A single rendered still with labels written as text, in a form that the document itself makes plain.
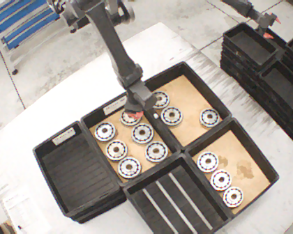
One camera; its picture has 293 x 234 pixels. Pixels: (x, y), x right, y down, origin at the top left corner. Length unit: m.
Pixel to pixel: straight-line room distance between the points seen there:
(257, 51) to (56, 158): 1.67
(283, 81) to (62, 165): 1.74
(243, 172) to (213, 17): 2.23
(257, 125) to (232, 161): 0.35
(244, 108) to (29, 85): 2.11
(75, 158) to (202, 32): 2.05
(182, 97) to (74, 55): 1.71
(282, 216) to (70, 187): 1.11
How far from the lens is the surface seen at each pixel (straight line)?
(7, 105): 3.02
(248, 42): 2.38
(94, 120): 1.47
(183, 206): 1.31
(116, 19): 1.50
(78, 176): 1.42
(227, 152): 1.41
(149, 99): 1.01
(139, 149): 1.41
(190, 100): 1.52
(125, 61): 0.94
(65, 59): 3.03
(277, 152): 1.63
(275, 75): 2.36
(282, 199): 1.56
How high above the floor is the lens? 2.11
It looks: 60 degrees down
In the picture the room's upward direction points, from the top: 9 degrees counter-clockwise
